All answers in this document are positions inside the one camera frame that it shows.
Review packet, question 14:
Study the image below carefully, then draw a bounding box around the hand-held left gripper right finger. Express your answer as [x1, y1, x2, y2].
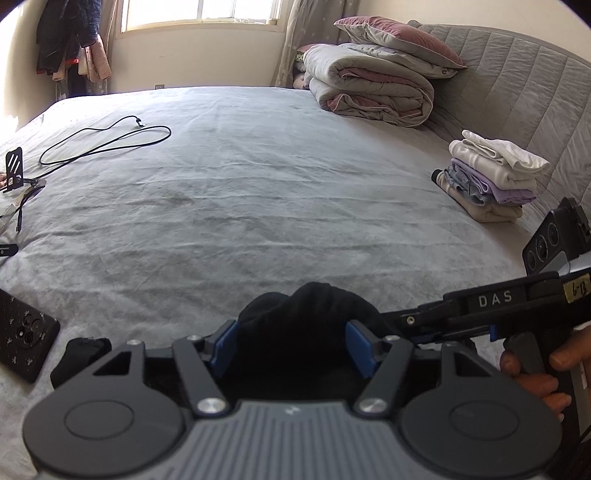
[345, 320, 491, 419]

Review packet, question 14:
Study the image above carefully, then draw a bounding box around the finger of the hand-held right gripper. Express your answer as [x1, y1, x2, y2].
[381, 300, 492, 348]

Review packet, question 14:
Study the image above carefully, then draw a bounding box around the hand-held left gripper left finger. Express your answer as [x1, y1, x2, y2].
[91, 320, 241, 419]

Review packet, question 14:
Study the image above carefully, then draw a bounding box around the black long-sleeved garment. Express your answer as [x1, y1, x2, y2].
[50, 281, 441, 407]

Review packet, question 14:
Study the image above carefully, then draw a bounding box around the person's right hand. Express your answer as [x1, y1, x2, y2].
[500, 327, 591, 422]

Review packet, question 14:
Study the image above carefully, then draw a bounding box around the folded purple garment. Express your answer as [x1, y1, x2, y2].
[450, 159, 539, 206]

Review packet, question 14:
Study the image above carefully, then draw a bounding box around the folded cream garment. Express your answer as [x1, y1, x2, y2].
[450, 152, 540, 191]

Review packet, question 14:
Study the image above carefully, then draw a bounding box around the folded white garment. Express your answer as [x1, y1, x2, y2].
[449, 130, 552, 176]

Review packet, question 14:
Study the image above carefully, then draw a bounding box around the folded blue grey garment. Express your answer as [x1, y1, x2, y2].
[443, 168, 492, 206]

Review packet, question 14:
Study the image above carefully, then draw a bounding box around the grey quilted headboard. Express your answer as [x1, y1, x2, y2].
[409, 21, 591, 261]

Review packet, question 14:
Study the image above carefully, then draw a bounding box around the grey bed sheet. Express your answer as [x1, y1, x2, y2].
[0, 85, 561, 480]

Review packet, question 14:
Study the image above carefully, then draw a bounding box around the black patterned smartphone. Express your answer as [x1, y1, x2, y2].
[0, 288, 61, 384]

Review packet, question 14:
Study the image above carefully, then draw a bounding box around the folded grey pink duvet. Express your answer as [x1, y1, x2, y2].
[302, 42, 435, 128]

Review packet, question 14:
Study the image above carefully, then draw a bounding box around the grey pink pillow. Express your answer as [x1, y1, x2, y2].
[333, 16, 468, 80]

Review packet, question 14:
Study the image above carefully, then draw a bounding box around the black phone stand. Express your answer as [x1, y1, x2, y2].
[2, 147, 47, 193]

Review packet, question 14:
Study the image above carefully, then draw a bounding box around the pink patterned cloth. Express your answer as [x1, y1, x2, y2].
[292, 44, 326, 89]

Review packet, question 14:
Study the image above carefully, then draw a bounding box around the grey star patterned curtain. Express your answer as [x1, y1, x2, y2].
[276, 0, 362, 89]

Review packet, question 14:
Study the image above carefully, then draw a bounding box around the hanging pink garment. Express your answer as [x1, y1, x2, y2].
[52, 36, 112, 85]

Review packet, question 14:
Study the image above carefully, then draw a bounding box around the window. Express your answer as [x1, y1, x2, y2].
[121, 0, 283, 33]

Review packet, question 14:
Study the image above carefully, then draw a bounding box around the hanging dark jacket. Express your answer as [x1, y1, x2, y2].
[36, 0, 103, 75]

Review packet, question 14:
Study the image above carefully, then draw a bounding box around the black cable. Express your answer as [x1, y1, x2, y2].
[14, 116, 172, 234]

